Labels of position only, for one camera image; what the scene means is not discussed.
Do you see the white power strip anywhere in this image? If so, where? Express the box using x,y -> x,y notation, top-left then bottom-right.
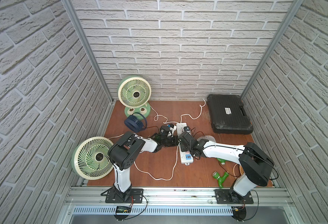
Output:
177,123 -> 193,166

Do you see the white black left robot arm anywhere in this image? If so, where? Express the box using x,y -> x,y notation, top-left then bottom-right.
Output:
108,126 -> 179,194

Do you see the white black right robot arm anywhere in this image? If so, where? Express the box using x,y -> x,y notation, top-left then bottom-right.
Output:
178,132 -> 274,197

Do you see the white small desk fan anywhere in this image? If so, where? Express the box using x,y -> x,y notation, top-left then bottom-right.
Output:
197,135 -> 216,143

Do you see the navy blue small desk fan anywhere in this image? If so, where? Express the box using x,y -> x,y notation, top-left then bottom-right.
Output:
124,112 -> 148,133

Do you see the orange small desk fan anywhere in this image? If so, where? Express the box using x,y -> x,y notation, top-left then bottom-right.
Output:
239,165 -> 245,175

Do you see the large green cream fan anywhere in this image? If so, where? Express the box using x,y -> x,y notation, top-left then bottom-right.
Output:
71,136 -> 113,180

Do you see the green toy drill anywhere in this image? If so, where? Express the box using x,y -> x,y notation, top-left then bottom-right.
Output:
212,171 -> 229,189

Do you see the black tool case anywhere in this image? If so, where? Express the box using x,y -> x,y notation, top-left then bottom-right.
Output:
207,94 -> 254,135

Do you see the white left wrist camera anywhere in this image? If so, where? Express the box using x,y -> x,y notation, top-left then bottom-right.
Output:
167,124 -> 177,137

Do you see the green cream fan at wall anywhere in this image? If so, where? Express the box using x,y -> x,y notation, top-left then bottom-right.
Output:
117,75 -> 152,120

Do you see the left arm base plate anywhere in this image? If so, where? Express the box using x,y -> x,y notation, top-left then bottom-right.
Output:
100,187 -> 144,203

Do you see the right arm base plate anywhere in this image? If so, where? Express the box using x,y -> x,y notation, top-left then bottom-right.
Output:
214,189 -> 254,204

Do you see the aluminium front rail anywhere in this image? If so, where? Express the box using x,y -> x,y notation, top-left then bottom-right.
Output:
64,186 -> 294,207

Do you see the aluminium corner post left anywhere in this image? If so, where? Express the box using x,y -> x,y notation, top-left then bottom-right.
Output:
62,0 -> 114,104

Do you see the aluminium corner post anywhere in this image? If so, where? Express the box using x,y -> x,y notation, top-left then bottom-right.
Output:
62,0 -> 114,104
241,0 -> 304,99

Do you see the aluminium corner post right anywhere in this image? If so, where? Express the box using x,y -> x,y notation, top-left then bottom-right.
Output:
241,0 -> 304,99

